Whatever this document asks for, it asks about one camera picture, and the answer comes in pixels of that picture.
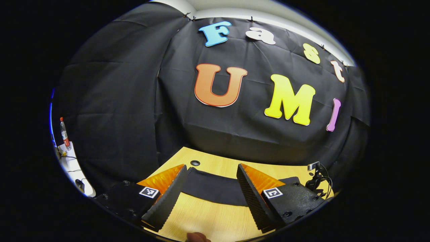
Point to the clear bottle with red label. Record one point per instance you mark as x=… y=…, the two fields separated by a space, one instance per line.
x=65 y=136

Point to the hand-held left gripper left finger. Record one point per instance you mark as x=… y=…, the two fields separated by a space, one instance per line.
x=166 y=203

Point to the small black device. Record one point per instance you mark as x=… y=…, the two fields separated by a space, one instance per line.
x=80 y=184

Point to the white side table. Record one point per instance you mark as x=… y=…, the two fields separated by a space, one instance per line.
x=72 y=168

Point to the small camera on black stand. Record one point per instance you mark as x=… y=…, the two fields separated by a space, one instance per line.
x=315 y=181

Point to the black jeans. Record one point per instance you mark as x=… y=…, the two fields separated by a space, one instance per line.
x=215 y=188

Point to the round black desk grommet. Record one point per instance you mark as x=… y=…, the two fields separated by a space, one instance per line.
x=195 y=163

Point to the black backdrop cloth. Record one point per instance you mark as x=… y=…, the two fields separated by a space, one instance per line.
x=134 y=101

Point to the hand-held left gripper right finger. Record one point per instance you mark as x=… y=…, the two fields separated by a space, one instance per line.
x=255 y=201

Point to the small yellow object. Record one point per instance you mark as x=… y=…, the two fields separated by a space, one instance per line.
x=63 y=154

